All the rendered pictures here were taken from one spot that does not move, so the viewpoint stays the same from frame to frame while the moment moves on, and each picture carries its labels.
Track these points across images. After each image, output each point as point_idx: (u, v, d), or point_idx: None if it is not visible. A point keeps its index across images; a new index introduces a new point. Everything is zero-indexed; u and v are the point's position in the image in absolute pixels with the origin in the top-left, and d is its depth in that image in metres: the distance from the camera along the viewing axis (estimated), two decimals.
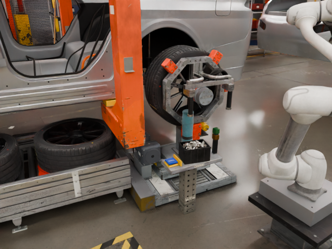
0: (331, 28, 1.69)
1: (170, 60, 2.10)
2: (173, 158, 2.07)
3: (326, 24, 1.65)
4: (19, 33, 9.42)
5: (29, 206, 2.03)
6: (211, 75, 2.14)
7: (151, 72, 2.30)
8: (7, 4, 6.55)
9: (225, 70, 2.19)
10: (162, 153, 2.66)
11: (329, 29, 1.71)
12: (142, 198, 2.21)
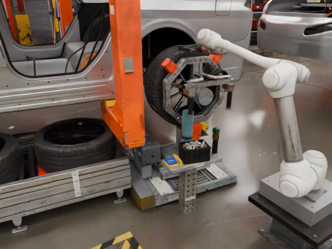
0: None
1: (170, 60, 2.10)
2: (173, 158, 2.07)
3: None
4: (19, 33, 9.42)
5: (29, 206, 2.03)
6: (211, 75, 2.14)
7: (151, 72, 2.30)
8: (7, 4, 6.55)
9: (225, 70, 2.19)
10: (162, 153, 2.66)
11: None
12: (142, 198, 2.21)
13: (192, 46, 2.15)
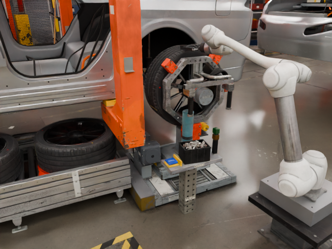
0: None
1: (170, 60, 2.10)
2: (173, 158, 2.07)
3: None
4: (19, 33, 9.42)
5: (29, 206, 2.03)
6: (211, 75, 2.14)
7: (150, 74, 2.30)
8: (7, 4, 6.55)
9: (225, 70, 2.19)
10: (162, 153, 2.66)
11: None
12: (142, 198, 2.21)
13: (194, 45, 2.15)
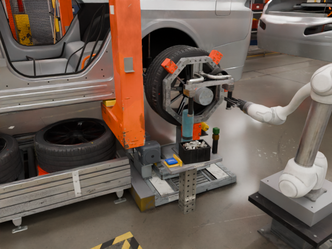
0: None
1: (170, 60, 2.10)
2: (173, 158, 2.07)
3: None
4: (19, 33, 9.42)
5: (29, 206, 2.03)
6: (211, 75, 2.14)
7: (148, 81, 2.32)
8: (7, 4, 6.55)
9: (225, 70, 2.19)
10: (162, 153, 2.66)
11: None
12: (142, 198, 2.21)
13: (236, 102, 2.09)
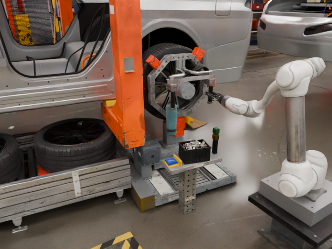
0: None
1: (154, 57, 2.23)
2: (173, 158, 2.07)
3: None
4: (19, 33, 9.42)
5: (29, 206, 2.03)
6: (193, 70, 2.27)
7: None
8: (7, 4, 6.55)
9: (206, 66, 2.32)
10: None
11: None
12: (142, 198, 2.21)
13: (216, 95, 2.23)
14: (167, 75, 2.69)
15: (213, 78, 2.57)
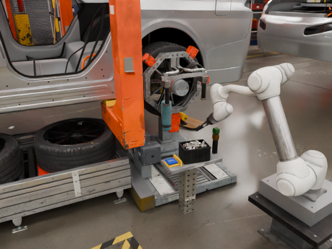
0: None
1: (149, 55, 2.31)
2: (173, 158, 2.07)
3: None
4: (19, 33, 9.42)
5: (29, 206, 2.03)
6: (186, 68, 2.35)
7: None
8: (7, 4, 6.55)
9: (200, 64, 2.40)
10: None
11: None
12: (142, 198, 2.21)
13: (203, 122, 2.37)
14: None
15: (207, 75, 2.66)
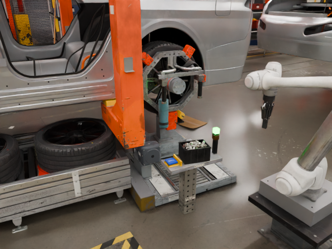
0: (272, 102, 1.92)
1: (146, 54, 2.36)
2: (173, 158, 2.07)
3: (275, 97, 1.87)
4: (19, 33, 9.42)
5: (29, 206, 2.03)
6: (183, 66, 2.40)
7: None
8: (7, 4, 6.55)
9: (196, 63, 2.45)
10: None
11: (271, 107, 1.91)
12: (142, 198, 2.21)
13: None
14: None
15: (203, 74, 2.70)
